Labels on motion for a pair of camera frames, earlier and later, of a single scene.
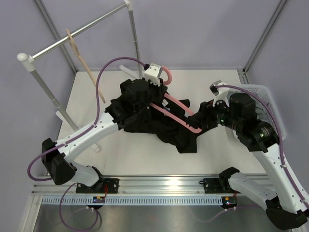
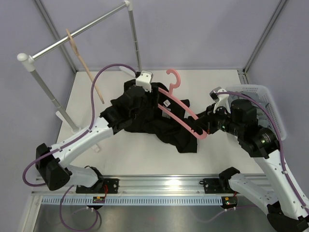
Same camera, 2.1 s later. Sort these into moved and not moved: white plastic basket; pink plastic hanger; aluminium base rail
Moved: pink plastic hanger
Not moved: white plastic basket; aluminium base rail
